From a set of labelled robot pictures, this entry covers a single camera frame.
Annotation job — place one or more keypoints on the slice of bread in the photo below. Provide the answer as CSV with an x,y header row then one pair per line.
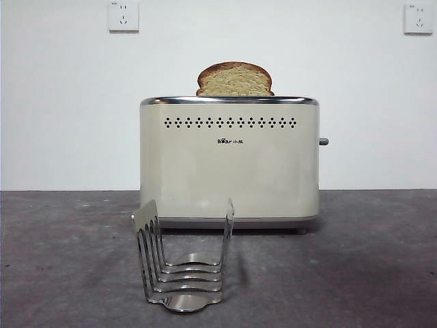
x,y
235,80

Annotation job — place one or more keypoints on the grey toaster lever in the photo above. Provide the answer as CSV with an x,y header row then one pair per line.
x,y
324,141

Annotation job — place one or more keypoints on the cream toaster with chrome top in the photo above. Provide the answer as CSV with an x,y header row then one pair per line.
x,y
228,171

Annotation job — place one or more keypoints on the stainless steel bread rack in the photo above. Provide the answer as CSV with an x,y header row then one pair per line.
x,y
181,302

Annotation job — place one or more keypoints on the white wall socket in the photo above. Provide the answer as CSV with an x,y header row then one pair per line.
x,y
418,18
123,17

